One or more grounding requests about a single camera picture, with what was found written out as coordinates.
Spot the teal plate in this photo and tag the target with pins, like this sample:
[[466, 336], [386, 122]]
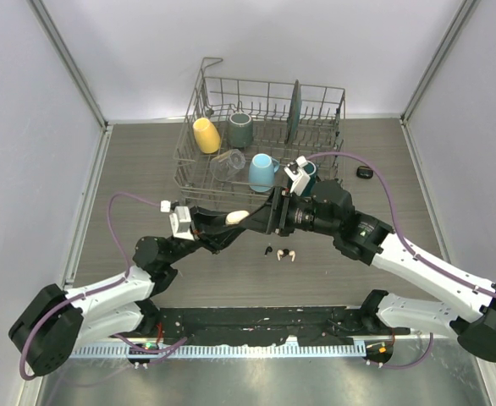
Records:
[[293, 118]]

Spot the clear glass cup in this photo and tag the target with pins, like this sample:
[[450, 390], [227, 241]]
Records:
[[227, 165]]

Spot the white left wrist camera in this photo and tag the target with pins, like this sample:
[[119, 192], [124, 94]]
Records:
[[179, 218]]

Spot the aluminium slotted rail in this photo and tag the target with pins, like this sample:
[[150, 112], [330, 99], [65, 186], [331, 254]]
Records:
[[291, 349]]

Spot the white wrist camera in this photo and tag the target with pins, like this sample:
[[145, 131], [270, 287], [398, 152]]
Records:
[[299, 162], [179, 218]]

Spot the grey-green mug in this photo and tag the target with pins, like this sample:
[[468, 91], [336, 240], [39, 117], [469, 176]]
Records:
[[240, 130]]

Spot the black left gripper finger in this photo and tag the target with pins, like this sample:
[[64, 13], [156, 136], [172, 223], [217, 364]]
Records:
[[222, 239], [205, 220]]

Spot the light blue mug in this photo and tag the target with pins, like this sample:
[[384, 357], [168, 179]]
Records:
[[262, 172]]

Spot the yellow cup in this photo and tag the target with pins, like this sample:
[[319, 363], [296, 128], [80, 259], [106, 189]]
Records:
[[206, 135]]

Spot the beige earbud charging case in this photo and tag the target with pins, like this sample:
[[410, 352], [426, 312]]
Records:
[[236, 217]]

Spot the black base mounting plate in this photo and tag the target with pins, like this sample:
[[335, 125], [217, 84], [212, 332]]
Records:
[[267, 326]]

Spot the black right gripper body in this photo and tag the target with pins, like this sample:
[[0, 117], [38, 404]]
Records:
[[300, 214]]

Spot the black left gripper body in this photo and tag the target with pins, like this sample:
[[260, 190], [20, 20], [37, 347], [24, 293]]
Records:
[[184, 246]]

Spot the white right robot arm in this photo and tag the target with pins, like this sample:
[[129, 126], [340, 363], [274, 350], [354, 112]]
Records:
[[464, 305]]

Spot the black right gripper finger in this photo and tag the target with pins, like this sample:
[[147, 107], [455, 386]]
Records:
[[266, 211], [257, 225]]

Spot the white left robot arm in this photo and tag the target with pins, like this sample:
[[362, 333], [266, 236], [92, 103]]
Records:
[[58, 321]]

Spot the black earbud charging case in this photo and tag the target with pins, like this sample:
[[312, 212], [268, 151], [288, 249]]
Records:
[[364, 172]]

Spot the dark teal mug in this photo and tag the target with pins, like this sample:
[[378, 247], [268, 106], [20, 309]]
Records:
[[293, 185]]

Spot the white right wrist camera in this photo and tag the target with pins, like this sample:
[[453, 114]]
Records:
[[299, 162]]

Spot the grey wire dish rack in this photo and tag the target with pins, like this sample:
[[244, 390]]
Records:
[[322, 111]]

